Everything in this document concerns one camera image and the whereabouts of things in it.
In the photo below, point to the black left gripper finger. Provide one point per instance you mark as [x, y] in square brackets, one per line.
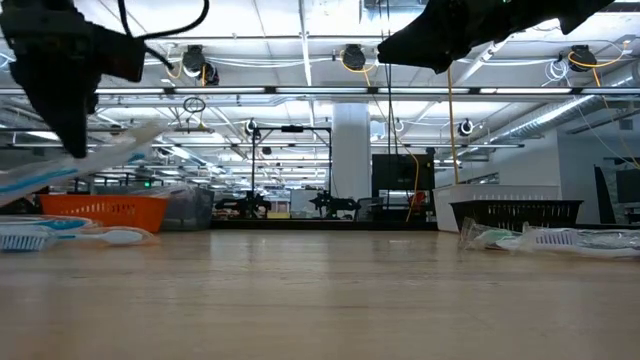
[65, 110]

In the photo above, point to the blue toothbrush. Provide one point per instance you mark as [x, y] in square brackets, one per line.
[45, 179]
[60, 223]

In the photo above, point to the black screen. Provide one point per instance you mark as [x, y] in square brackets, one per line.
[400, 175]

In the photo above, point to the green toothbrush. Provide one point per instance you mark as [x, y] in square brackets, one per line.
[490, 236]

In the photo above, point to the black monitor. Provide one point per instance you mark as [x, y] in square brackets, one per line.
[30, 185]

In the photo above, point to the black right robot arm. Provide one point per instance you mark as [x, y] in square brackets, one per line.
[585, 15]

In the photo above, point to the black background robot arm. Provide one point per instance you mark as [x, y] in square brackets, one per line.
[247, 205]
[332, 204]

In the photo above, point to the dark grey plastic basket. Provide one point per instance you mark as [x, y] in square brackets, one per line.
[192, 212]

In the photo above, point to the black frame stand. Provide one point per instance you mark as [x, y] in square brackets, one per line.
[292, 128]

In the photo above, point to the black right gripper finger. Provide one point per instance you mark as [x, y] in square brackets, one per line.
[420, 40]

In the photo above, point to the long ceiling light strip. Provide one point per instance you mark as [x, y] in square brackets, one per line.
[320, 90]

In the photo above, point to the white building pillar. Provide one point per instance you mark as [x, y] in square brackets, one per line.
[350, 150]

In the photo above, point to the packaged toothbrushes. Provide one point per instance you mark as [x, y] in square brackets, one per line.
[115, 236]

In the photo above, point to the small yellow box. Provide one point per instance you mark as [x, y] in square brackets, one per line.
[278, 215]

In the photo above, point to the black plastic basket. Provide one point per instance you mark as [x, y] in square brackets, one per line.
[515, 210]

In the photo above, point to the orange plastic basket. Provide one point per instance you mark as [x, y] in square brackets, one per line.
[105, 212]

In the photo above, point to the silver ventilation duct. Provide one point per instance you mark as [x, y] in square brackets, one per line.
[550, 117]

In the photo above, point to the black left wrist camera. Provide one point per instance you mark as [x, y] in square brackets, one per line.
[120, 52]

